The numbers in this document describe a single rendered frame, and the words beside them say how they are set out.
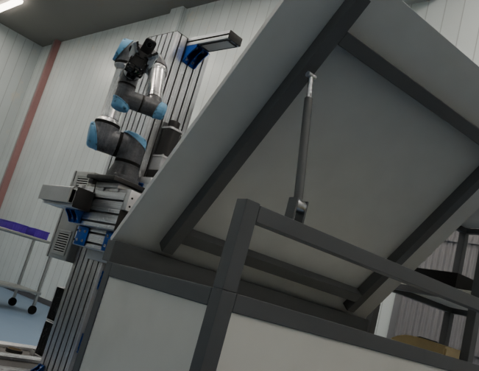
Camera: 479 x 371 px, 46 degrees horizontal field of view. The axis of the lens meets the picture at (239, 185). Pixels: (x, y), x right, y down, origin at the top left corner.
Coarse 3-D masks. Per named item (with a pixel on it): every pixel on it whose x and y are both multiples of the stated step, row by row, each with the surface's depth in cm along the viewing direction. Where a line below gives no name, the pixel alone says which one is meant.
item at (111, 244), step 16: (112, 240) 167; (112, 256) 164; (128, 256) 167; (144, 256) 170; (160, 256) 174; (160, 272) 173; (176, 272) 177; (192, 272) 180; (208, 272) 184; (240, 288) 191; (256, 288) 196; (288, 304) 204; (304, 304) 209; (336, 320) 219; (352, 320) 224; (368, 320) 230
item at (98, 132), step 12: (120, 48) 252; (120, 60) 253; (120, 72) 253; (108, 96) 251; (108, 108) 249; (96, 120) 248; (108, 120) 247; (96, 132) 244; (108, 132) 246; (120, 132) 250; (96, 144) 245; (108, 144) 246
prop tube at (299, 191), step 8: (304, 104) 141; (312, 104) 141; (304, 112) 140; (304, 120) 139; (304, 128) 138; (304, 136) 137; (304, 144) 136; (304, 152) 135; (304, 160) 135; (304, 168) 134; (296, 176) 134; (304, 176) 134; (296, 184) 133; (304, 184) 133; (296, 192) 132; (304, 208) 131
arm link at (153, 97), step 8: (160, 56) 260; (160, 64) 255; (144, 72) 262; (152, 72) 250; (160, 72) 251; (152, 80) 244; (160, 80) 246; (152, 88) 238; (160, 88) 241; (144, 96) 229; (152, 96) 233; (160, 96) 237; (144, 104) 228; (152, 104) 230; (160, 104) 231; (144, 112) 230; (152, 112) 230; (160, 112) 231
